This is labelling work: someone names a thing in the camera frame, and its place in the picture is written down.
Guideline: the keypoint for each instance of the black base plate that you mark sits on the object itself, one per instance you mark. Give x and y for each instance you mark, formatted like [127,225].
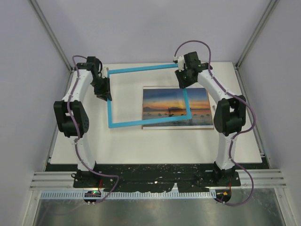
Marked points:
[154,178]

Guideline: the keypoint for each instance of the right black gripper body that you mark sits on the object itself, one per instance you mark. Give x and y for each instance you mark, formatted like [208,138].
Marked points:
[183,78]

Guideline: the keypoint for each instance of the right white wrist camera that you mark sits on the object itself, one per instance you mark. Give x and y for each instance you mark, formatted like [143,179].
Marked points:
[180,61]

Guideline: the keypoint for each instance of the aluminium post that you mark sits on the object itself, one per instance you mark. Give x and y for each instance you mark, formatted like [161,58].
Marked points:
[271,6]
[51,35]

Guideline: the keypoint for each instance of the sunset photo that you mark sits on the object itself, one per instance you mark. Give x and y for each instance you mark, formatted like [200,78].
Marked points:
[162,102]

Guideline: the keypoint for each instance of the right aluminium post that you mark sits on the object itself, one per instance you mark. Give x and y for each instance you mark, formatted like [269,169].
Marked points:
[271,6]

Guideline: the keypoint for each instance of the perforated cable duct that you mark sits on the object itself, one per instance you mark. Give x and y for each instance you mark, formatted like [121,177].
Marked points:
[88,195]

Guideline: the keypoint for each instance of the left aluminium post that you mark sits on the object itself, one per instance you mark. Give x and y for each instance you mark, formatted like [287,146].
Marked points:
[51,35]

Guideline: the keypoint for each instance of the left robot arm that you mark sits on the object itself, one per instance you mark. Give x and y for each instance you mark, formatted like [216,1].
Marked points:
[73,121]

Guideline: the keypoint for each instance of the blue picture frame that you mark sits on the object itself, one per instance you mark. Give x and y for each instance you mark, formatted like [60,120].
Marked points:
[113,125]

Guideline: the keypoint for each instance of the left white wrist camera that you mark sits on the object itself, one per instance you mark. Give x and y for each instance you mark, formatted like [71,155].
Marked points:
[105,72]

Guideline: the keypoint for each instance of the aluminium rail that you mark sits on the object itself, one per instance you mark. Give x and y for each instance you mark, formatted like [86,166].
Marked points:
[262,178]

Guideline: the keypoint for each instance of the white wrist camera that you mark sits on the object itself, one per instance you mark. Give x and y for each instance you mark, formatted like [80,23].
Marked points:
[180,61]
[105,72]

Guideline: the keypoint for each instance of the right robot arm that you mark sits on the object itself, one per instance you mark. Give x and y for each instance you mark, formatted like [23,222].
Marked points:
[229,116]

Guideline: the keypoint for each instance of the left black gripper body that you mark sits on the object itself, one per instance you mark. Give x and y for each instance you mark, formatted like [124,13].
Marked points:
[102,86]

